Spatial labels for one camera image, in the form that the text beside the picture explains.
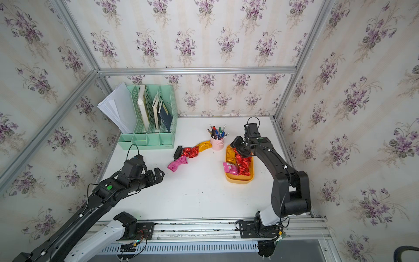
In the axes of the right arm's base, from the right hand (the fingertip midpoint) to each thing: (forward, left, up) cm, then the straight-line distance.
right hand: (234, 146), depth 89 cm
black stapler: (+2, +34, -10) cm, 35 cm away
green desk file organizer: (+10, +45, -7) cm, 47 cm away
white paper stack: (+19, +68, +11) cm, 72 cm away
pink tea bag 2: (-11, +2, -4) cm, 12 cm away
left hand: (-20, +37, +2) cm, 42 cm away
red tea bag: (-10, -5, -7) cm, 13 cm away
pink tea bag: (-8, +34, -7) cm, 36 cm away
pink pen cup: (+5, +9, -6) cm, 12 cm away
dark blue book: (+28, +45, -3) cm, 53 cm away
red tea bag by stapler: (+2, +28, -9) cm, 30 cm away
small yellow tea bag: (0, +1, -8) cm, 8 cm away
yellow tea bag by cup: (+6, +18, -8) cm, 20 cm away
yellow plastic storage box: (-15, 0, -9) cm, 18 cm away
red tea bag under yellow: (+2, +24, -9) cm, 26 cm away
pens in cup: (+11, +9, -3) cm, 14 cm away
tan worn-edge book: (+22, +48, +6) cm, 53 cm away
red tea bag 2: (-2, -4, -9) cm, 10 cm away
